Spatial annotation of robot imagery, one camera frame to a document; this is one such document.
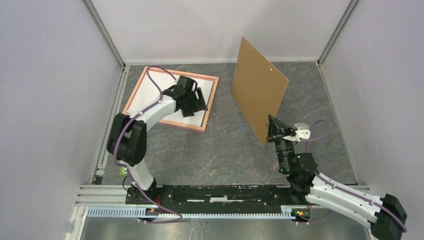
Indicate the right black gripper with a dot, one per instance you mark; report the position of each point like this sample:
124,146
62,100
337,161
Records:
276,127

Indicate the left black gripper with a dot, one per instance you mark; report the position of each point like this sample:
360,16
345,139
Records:
199,104

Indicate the orange picture frame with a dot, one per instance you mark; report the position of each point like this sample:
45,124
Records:
132,99

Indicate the brown cardboard backing board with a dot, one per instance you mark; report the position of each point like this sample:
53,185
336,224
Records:
258,88

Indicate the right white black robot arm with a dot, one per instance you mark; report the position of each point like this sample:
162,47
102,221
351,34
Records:
384,216

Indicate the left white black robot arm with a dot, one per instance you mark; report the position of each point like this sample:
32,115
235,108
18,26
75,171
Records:
127,141

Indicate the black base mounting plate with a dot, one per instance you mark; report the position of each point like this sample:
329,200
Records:
218,199

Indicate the green owl sticker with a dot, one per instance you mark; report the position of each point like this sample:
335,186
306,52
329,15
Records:
123,171

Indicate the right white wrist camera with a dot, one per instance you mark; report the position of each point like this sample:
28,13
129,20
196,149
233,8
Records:
302,132

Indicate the white slotted cable duct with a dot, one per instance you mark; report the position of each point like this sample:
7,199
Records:
143,213

